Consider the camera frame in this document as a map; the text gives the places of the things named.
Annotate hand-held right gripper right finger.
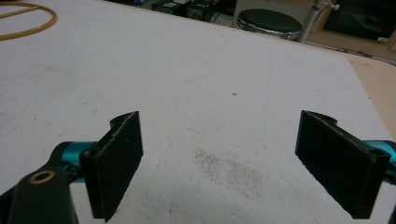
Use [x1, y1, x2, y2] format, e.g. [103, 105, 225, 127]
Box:
[294, 109, 391, 219]

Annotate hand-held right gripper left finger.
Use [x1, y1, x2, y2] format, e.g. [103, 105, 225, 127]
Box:
[78, 110, 145, 223]

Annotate white metal stand pole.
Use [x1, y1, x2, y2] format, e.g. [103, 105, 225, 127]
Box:
[297, 0, 340, 44]

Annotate dark monitor screen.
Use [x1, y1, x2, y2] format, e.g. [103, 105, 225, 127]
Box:
[322, 0, 396, 41]

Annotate round black stool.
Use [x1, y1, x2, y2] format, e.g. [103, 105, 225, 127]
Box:
[236, 8, 304, 42]

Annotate black equipment boxes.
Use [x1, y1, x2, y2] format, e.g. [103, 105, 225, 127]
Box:
[151, 0, 236, 23]

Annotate yellow ring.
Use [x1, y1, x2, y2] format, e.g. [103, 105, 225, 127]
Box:
[0, 1, 58, 42]

